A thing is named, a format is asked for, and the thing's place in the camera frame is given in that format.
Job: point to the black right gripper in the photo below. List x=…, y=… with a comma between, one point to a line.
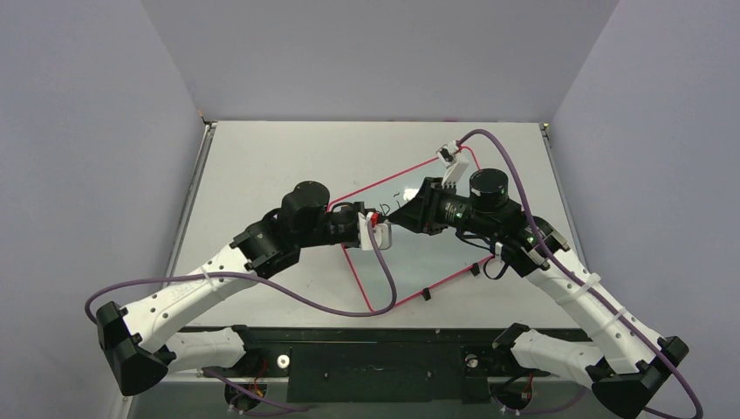
x=433, y=205

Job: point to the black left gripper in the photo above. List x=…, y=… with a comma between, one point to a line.
x=359, y=207

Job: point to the pink-framed whiteboard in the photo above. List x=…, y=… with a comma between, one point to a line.
x=416, y=261

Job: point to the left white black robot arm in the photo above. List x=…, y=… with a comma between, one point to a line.
x=145, y=340

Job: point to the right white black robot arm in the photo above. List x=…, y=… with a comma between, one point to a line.
x=537, y=252

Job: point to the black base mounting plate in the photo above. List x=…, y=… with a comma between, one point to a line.
x=447, y=364

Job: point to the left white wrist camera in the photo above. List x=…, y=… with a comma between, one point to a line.
x=374, y=231

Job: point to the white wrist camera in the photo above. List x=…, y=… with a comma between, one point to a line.
x=374, y=231
x=455, y=163

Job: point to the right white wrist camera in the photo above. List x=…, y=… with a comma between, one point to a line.
x=455, y=163

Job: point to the aluminium table frame rail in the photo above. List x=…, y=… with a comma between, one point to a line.
x=137, y=370

